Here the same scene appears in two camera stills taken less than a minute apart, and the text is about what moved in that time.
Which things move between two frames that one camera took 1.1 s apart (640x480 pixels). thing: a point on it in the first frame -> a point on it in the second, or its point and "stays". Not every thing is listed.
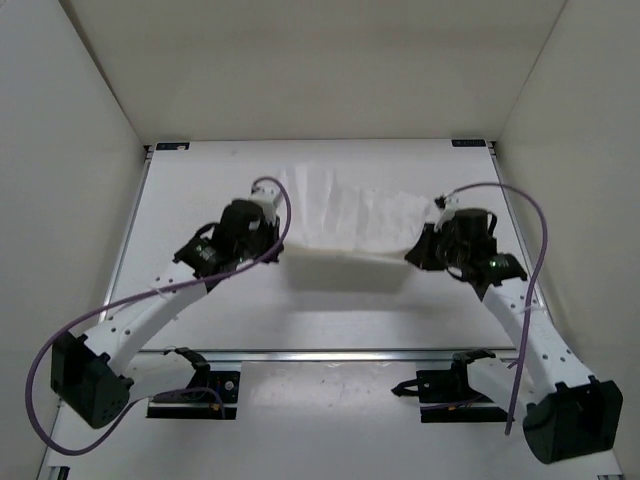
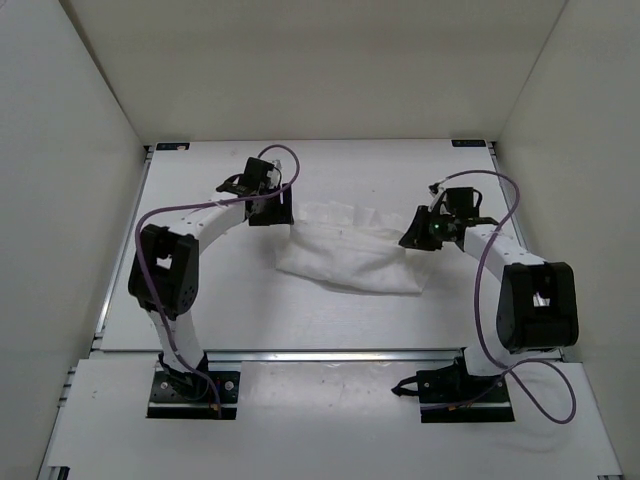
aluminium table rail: x=328 y=356 stays
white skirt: x=324 y=213 -> x=360 y=257
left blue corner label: x=169 y=146 stays
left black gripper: x=275 y=231 -> x=282 y=214
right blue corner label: x=468 y=142 stays
